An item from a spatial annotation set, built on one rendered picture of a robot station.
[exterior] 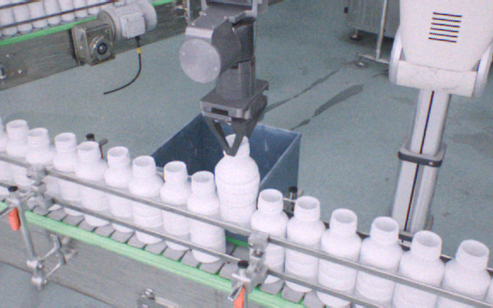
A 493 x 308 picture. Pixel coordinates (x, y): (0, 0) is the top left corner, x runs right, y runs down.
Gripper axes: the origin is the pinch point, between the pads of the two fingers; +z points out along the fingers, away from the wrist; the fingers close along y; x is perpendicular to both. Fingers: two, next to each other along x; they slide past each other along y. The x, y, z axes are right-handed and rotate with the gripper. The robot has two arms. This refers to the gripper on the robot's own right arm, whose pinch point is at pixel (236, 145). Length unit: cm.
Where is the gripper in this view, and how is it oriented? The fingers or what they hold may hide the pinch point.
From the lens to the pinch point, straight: 80.1
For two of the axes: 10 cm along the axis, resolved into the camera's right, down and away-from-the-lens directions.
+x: 9.1, 2.2, -3.6
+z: 0.0, 8.5, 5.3
